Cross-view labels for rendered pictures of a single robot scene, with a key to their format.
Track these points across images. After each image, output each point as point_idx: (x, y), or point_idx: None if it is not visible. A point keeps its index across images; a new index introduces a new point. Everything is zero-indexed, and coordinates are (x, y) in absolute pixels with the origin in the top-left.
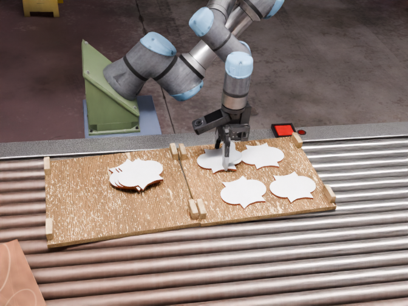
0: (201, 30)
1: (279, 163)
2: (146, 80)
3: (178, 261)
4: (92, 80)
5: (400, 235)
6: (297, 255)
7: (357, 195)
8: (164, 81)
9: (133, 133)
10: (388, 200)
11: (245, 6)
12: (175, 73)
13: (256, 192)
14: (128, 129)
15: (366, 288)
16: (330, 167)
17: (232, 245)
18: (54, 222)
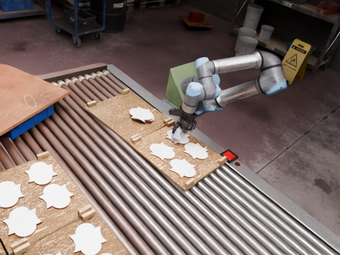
0: (196, 66)
1: (197, 159)
2: None
3: (103, 145)
4: (171, 74)
5: (191, 228)
6: (138, 184)
7: (205, 199)
8: None
9: None
10: (214, 214)
11: (256, 81)
12: None
13: (165, 155)
14: (178, 108)
15: (134, 216)
16: (219, 183)
17: (126, 159)
18: (97, 104)
